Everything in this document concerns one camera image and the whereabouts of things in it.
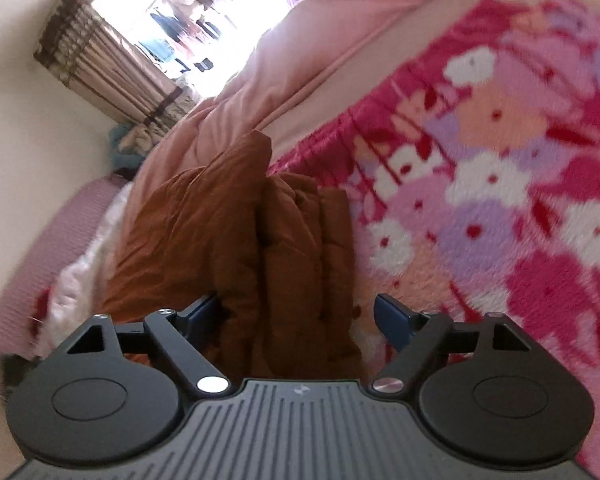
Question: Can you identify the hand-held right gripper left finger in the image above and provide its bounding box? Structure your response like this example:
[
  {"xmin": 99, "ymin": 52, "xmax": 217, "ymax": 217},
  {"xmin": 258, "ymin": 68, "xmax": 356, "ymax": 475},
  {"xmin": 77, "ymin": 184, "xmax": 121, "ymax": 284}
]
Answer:
[{"xmin": 69, "ymin": 295, "xmax": 231, "ymax": 397}]

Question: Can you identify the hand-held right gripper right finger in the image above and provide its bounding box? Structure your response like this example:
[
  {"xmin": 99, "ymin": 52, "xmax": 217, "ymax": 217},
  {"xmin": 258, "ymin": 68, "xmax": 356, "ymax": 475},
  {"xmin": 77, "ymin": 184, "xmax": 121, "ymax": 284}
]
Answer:
[{"xmin": 372, "ymin": 294, "xmax": 525, "ymax": 394}]

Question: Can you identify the brown padded jacket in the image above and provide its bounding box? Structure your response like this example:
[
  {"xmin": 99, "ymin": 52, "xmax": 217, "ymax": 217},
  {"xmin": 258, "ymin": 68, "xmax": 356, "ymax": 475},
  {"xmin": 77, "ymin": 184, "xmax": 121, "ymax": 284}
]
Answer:
[{"xmin": 100, "ymin": 130, "xmax": 367, "ymax": 382}]

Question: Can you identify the white floral quilt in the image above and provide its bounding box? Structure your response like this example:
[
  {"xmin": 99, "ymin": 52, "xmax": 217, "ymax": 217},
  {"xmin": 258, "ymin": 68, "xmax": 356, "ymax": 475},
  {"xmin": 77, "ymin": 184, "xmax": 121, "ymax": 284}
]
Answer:
[{"xmin": 44, "ymin": 185, "xmax": 137, "ymax": 357}]

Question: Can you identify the pink knitted cushion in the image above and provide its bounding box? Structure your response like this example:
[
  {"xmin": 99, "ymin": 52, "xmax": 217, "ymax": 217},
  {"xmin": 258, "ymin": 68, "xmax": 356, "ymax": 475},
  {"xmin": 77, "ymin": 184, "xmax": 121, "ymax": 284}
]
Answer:
[{"xmin": 0, "ymin": 177, "xmax": 131, "ymax": 397}]

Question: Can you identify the pink floral blanket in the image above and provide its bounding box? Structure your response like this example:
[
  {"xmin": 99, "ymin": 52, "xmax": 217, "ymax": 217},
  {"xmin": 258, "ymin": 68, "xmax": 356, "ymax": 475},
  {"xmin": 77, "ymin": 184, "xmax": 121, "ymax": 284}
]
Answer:
[{"xmin": 265, "ymin": 0, "xmax": 600, "ymax": 480}]

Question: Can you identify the teal plush toy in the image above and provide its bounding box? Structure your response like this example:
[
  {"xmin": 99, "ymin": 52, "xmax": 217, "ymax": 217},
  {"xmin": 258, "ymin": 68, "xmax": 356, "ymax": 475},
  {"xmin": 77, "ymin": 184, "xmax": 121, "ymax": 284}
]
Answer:
[{"xmin": 108, "ymin": 124, "xmax": 153, "ymax": 173}]

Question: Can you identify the mauve bed sheet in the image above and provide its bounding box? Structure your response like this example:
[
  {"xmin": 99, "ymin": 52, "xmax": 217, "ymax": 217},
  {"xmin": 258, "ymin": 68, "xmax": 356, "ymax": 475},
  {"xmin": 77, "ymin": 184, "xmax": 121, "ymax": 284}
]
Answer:
[{"xmin": 259, "ymin": 0, "xmax": 600, "ymax": 167}]

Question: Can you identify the striped brown curtain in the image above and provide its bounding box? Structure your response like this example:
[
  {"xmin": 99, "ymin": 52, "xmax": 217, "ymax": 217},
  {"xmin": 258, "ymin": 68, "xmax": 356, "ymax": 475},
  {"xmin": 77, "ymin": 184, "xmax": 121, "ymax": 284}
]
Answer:
[{"xmin": 34, "ymin": 0, "xmax": 185, "ymax": 137}]

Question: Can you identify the pink duvet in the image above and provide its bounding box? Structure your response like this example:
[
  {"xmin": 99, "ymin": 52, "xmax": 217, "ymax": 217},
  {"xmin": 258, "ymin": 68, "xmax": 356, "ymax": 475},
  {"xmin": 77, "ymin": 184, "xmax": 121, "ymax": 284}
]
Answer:
[{"xmin": 122, "ymin": 0, "xmax": 481, "ymax": 243}]

